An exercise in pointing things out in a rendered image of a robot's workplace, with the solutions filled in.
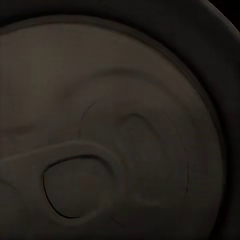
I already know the can of soda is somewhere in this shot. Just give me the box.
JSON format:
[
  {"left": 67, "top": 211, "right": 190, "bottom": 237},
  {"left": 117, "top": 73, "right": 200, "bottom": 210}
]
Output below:
[{"left": 0, "top": 0, "right": 240, "bottom": 240}]

